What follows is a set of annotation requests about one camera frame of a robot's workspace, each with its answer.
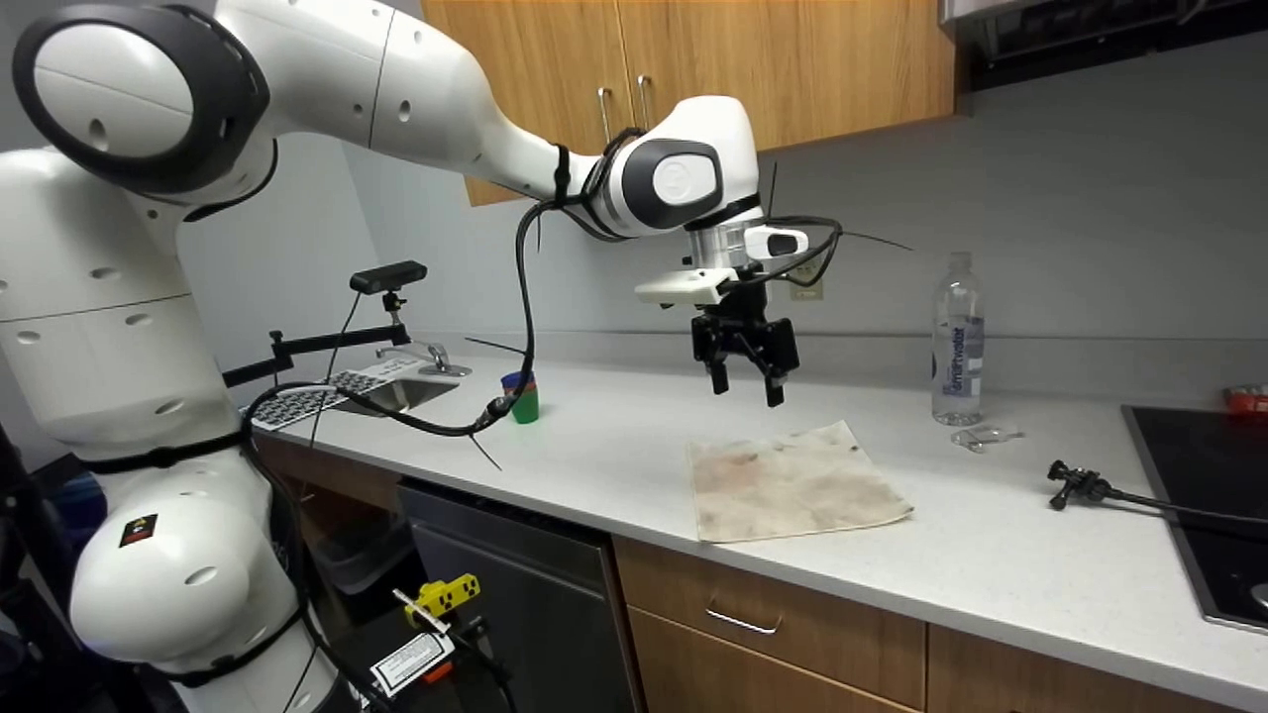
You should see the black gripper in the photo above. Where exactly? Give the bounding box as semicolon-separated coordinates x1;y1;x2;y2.
695;283;799;407

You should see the beige stained cloth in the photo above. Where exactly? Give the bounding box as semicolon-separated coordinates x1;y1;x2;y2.
690;420;914;545

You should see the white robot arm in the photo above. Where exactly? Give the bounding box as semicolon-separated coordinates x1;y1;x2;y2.
0;0;798;713

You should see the clear water bottle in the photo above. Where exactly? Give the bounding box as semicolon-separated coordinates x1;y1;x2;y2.
933;251;988;425

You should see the green and blue cup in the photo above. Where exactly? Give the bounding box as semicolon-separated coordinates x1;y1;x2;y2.
501;372;539;425

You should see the wooden drawer front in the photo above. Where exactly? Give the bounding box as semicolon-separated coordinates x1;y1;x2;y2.
613;539;925;713

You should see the black dishwasher front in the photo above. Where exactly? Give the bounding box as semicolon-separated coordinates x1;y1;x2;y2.
401;483;644;713

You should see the steel sink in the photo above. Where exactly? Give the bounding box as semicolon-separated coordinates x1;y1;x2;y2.
337;372;449;416

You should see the wooden upper cabinet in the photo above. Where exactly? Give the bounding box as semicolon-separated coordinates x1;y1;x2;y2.
416;0;959;152

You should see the yellow power strip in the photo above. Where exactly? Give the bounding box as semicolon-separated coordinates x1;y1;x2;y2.
416;574;481;618

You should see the black cooktop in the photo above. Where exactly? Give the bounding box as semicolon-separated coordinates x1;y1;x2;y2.
1127;404;1268;628

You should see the red item by cooktop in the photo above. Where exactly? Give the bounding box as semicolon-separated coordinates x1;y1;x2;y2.
1223;383;1268;416

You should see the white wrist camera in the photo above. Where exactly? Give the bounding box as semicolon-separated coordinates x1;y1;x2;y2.
743;224;807;263

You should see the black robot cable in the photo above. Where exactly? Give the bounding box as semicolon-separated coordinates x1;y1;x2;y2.
235;195;559;461

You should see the black camera on stand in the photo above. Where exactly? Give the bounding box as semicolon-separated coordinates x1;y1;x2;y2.
348;263;427;296

